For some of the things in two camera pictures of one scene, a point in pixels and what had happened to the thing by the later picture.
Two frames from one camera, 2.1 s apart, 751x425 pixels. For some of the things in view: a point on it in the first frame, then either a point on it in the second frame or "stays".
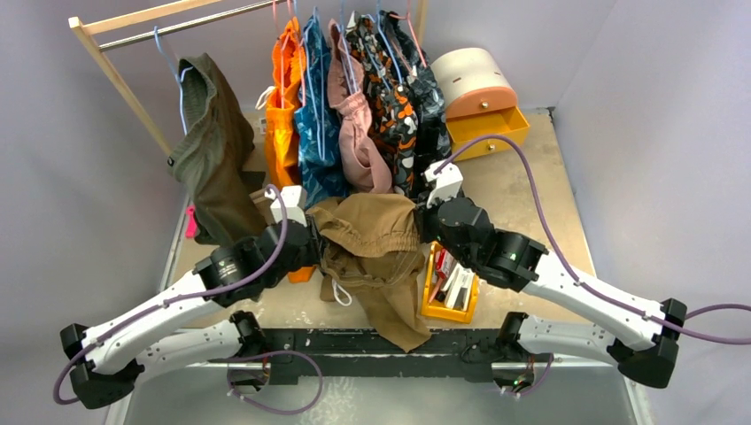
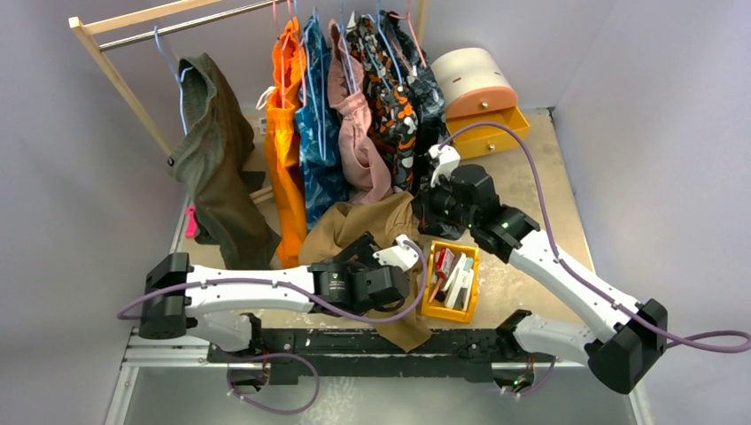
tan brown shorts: [370, 245] stays
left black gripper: [315, 250] → [363, 250]
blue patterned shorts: [317, 118] stays
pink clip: [190, 226] stays
